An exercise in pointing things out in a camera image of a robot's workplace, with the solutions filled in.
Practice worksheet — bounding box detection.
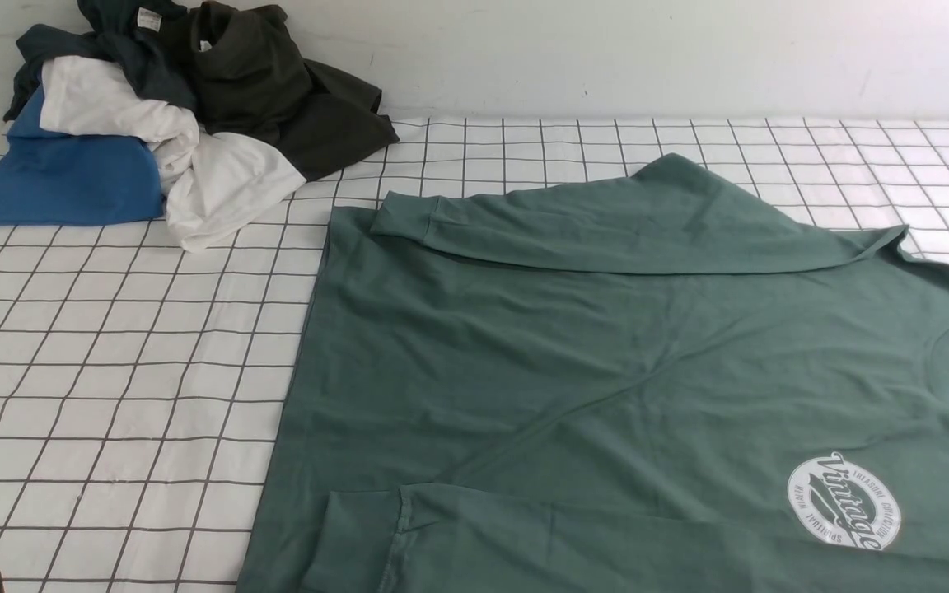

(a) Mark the green long-sleeved shirt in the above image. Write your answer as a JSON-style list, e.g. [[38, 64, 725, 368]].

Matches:
[[236, 155, 949, 592]]

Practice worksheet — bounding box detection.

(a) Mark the white shirt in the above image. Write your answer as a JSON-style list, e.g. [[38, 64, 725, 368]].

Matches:
[[39, 56, 306, 252]]

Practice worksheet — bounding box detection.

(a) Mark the dark olive shirt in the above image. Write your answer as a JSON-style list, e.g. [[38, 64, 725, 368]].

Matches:
[[157, 1, 399, 181]]

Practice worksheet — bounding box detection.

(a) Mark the dark teal shirt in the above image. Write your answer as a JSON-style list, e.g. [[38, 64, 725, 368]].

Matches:
[[2, 1, 199, 123]]

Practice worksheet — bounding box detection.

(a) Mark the blue shirt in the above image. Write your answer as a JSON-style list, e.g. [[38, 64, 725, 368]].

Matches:
[[0, 89, 163, 226]]

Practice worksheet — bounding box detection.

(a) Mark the white grid-patterned tablecloth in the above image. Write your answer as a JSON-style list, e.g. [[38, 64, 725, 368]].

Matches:
[[0, 118, 949, 592]]

